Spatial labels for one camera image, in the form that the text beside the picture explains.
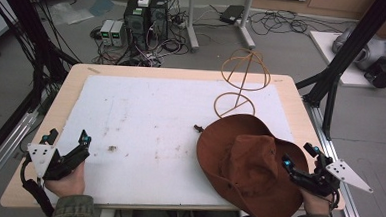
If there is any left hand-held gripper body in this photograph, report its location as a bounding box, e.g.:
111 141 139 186
25 142 91 184

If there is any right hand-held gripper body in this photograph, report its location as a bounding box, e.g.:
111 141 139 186
289 153 376 201

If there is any brown wide-brim hat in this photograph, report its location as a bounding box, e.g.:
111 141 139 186
188 111 313 217

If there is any person's right hand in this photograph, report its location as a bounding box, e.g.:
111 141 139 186
298 187 334 217

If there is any person's left hand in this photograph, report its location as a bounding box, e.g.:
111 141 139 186
43 158 88 200

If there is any white table mat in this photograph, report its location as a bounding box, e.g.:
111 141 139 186
47 71 298 216

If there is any white floor board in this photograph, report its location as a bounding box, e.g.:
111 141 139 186
306 30 386 90

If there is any black device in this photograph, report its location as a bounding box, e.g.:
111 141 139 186
362 59 386 90

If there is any grey power supply unit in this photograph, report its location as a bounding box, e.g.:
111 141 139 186
98 19 116 47
109 19 128 48

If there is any grey rounded device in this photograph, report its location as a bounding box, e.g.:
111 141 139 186
330 26 386 74

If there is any clear plastic sheet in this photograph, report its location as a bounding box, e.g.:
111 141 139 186
47 0 96 28

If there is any black computer tower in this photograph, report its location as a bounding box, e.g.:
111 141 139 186
121 0 152 51
146 0 171 43

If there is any grey metal desk leg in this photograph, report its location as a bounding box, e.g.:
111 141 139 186
183 0 203 54
235 0 259 51

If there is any flat black box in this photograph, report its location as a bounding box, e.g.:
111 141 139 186
218 3 246 26

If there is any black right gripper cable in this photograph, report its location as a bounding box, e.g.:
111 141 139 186
328 189 342 217

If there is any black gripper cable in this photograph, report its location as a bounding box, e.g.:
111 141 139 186
328 189 342 217
17 156 59 217

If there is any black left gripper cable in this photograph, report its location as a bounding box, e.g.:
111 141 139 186
17 156 59 217

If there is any aluminium rail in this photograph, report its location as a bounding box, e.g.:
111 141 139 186
0 108 41 204
295 95 377 217

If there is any wire hat stand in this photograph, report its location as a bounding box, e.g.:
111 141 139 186
211 46 273 122

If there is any black metal frame strut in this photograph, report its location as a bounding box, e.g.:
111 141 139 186
292 0 386 144

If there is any tangle of cables by computers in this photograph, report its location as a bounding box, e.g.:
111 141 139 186
88 2 195 70

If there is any black metal frame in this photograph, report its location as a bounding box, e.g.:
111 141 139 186
0 0 85 180

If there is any tangle of black floor cables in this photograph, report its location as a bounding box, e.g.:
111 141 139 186
247 8 350 42

